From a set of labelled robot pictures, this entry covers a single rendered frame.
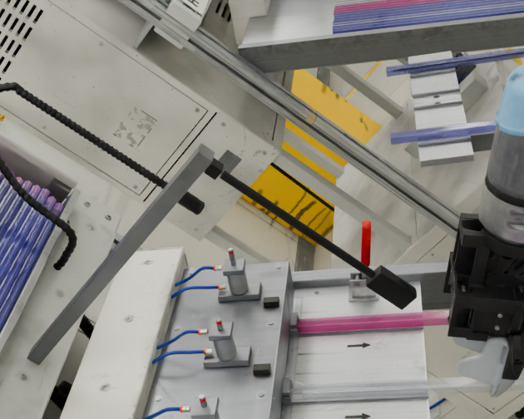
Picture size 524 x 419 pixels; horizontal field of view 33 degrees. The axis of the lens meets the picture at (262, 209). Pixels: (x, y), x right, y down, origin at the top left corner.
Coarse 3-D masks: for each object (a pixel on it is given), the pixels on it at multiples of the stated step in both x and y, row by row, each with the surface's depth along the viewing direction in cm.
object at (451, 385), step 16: (304, 384) 97; (320, 384) 97; (336, 384) 97; (352, 384) 96; (368, 384) 96; (384, 384) 95; (400, 384) 95; (416, 384) 95; (432, 384) 94; (448, 384) 94; (464, 384) 94; (480, 384) 93; (512, 384) 93
